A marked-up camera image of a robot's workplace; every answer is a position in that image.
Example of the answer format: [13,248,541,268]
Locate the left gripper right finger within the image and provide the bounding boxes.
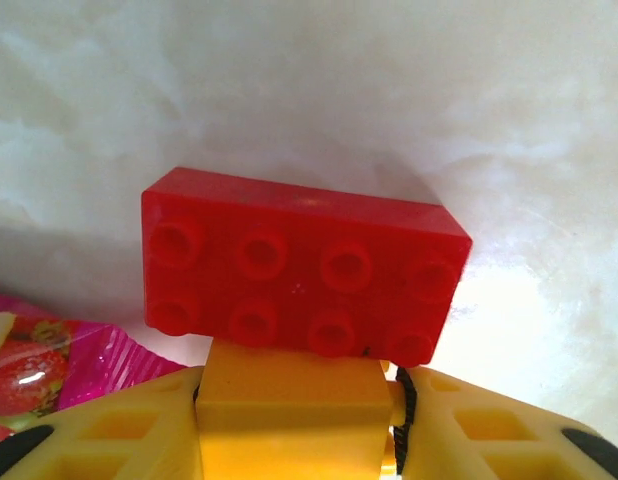
[392,366,618,480]

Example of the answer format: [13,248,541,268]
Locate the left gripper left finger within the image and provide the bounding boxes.
[0,366,206,480]

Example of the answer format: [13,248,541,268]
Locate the yellow lego brick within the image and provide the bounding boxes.
[196,338,396,480]

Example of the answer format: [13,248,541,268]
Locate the red long lego brick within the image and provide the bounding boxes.
[140,166,474,369]

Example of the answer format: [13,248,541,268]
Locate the colourful candy bag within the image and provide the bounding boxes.
[0,292,189,451]

